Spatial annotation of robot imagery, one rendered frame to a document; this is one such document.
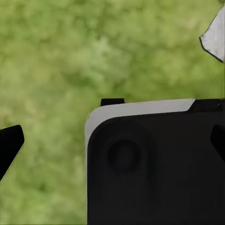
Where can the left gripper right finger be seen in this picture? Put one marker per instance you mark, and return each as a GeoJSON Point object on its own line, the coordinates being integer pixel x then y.
{"type": "Point", "coordinates": [218, 139]}

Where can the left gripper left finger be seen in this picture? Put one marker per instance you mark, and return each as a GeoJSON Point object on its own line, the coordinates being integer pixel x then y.
{"type": "Point", "coordinates": [11, 140]}

